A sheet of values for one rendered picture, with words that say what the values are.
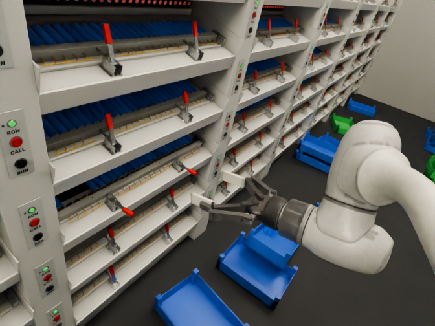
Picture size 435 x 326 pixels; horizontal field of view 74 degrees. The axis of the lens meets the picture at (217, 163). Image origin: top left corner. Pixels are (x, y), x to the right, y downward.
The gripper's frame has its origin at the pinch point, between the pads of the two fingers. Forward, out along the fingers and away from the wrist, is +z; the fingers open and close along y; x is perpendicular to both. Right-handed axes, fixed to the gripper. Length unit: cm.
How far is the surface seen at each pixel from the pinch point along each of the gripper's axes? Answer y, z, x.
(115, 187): -11.5, 24.7, -3.8
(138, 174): -3.0, 24.7, -3.8
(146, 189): -2.9, 22.0, -7.9
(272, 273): 41, -6, -66
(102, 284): -17, 33, -43
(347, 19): 170, 14, 37
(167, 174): 7.0, 22.5, -7.7
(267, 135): 97, 29, -25
